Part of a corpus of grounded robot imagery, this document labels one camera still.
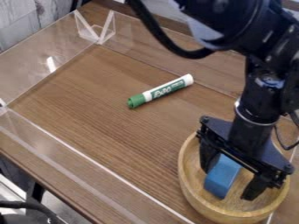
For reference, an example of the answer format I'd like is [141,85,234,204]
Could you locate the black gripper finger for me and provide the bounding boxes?
[200,138,220,173]
[240,175,272,201]

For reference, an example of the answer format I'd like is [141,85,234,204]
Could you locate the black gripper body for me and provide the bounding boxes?
[196,116,294,188]

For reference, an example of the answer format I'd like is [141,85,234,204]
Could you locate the blue rectangular block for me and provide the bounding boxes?
[202,154,241,200]

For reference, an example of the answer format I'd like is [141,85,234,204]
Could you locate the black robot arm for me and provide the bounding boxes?
[125,0,299,200]

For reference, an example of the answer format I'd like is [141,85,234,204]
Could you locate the brown wooden bowl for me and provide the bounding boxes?
[177,132,289,224]

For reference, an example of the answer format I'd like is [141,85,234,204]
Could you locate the green Expo marker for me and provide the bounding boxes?
[126,73,193,109]

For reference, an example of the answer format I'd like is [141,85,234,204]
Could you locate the black table leg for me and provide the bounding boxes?
[31,182,45,202]

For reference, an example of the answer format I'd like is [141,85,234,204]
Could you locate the clear acrylic corner bracket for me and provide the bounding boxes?
[73,10,116,45]

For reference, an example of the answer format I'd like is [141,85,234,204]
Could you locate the black cable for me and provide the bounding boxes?
[0,200,59,224]

